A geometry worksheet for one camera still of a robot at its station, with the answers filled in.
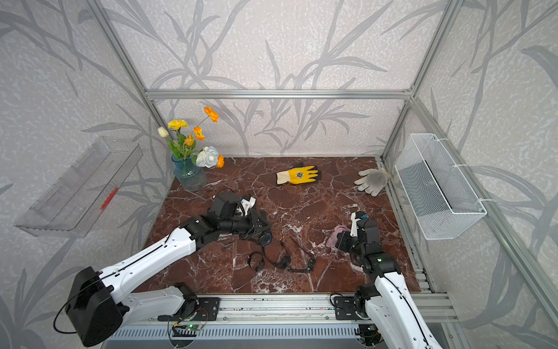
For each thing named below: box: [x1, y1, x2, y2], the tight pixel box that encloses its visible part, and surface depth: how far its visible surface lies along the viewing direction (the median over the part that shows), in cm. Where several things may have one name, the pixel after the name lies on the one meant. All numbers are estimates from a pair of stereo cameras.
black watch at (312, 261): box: [287, 237, 317, 273], surface depth 84 cm
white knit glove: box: [353, 167, 391, 198], surface depth 112 cm
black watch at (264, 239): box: [249, 231, 273, 253], surface depth 73 cm
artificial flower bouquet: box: [157, 106, 225, 168], surface depth 90 cm
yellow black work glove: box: [275, 165, 319, 185], surface depth 113 cm
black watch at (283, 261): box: [262, 239, 291, 270], surface depth 86 cm
